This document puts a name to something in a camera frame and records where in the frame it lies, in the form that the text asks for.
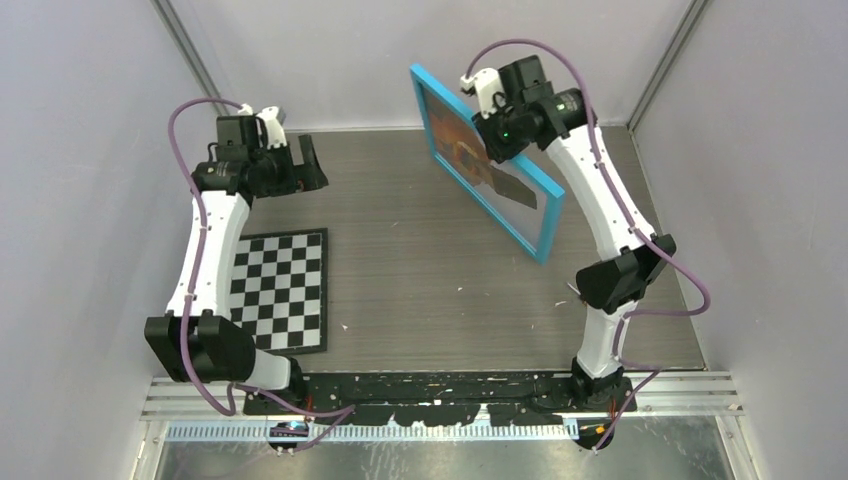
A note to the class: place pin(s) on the hot air balloon photo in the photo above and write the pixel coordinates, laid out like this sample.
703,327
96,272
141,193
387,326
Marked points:
518,202

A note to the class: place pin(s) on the white perforated strip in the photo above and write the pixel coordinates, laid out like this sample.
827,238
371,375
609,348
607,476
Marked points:
300,432

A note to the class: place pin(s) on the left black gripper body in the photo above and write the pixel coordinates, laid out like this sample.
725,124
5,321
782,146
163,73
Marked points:
278,171

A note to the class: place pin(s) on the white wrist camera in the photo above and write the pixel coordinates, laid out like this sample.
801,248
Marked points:
271,124
486,86

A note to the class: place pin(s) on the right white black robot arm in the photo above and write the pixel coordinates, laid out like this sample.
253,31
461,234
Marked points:
519,106

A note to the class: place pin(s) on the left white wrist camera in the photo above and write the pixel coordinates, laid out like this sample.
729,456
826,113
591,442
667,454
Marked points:
271,124

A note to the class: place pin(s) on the right corner aluminium post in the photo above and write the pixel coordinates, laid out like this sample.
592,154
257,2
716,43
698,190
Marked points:
683,32

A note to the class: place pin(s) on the left corner aluminium post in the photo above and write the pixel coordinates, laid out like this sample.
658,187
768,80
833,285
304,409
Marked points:
186,40

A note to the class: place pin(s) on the blue picture frame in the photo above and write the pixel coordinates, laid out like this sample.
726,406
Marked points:
422,78

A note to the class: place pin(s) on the black white checkerboard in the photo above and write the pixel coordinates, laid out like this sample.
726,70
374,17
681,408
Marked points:
279,291

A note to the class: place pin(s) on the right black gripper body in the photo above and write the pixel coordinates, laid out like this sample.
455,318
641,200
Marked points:
500,132

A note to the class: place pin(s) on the aluminium front rail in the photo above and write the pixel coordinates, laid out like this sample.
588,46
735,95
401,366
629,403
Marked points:
675,393

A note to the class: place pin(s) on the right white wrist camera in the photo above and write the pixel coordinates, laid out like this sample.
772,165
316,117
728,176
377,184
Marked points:
486,86

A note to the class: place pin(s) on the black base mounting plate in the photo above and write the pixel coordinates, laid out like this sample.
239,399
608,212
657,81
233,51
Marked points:
436,399

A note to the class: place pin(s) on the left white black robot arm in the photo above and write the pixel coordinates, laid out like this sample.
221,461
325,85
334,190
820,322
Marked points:
195,339

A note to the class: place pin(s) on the corner aluminium post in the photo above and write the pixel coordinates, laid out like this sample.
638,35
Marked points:
186,40
683,32

